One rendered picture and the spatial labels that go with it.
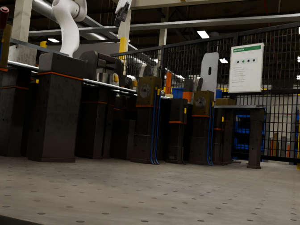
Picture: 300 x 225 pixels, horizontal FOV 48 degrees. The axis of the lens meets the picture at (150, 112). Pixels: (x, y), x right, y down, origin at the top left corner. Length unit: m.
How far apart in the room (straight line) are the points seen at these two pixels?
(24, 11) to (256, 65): 8.25
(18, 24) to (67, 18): 7.75
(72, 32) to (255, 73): 1.13
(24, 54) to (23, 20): 8.42
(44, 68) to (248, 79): 1.44
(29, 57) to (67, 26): 0.69
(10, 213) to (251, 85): 1.94
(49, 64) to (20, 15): 8.78
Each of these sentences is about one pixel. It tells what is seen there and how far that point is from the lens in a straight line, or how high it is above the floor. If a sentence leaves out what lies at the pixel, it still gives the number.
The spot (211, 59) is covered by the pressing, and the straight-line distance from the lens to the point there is 2.06.
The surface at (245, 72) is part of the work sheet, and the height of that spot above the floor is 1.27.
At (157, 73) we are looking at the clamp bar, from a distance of 1.93.
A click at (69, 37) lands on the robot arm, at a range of 2.02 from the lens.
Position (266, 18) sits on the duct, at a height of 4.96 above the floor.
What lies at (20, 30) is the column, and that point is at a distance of 9.69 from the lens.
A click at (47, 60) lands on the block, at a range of 1.09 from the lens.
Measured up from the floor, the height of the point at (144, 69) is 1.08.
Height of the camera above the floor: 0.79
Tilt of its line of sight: 5 degrees up
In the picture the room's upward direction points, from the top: 5 degrees clockwise
